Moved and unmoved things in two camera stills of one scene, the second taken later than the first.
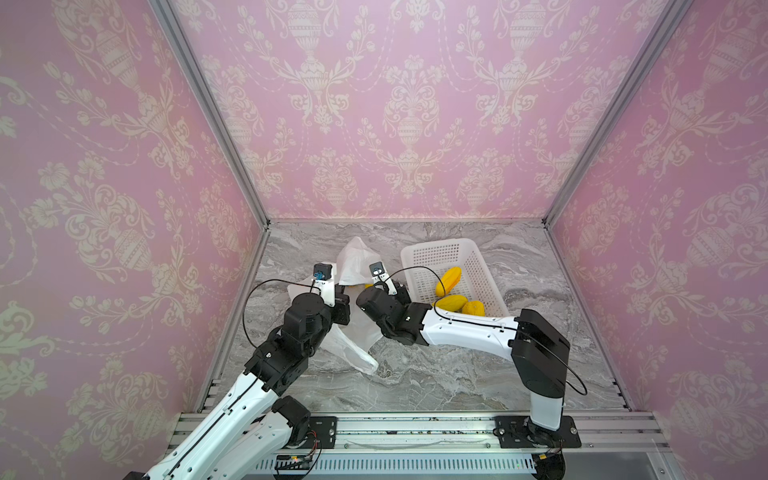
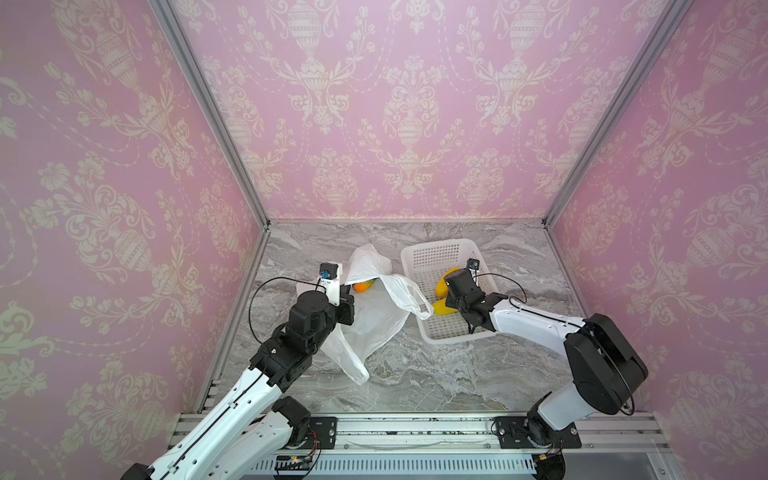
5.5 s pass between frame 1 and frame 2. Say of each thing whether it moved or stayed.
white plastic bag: moved
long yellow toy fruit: stayed
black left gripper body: stayed
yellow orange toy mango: stayed
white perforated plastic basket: stayed
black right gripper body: moved
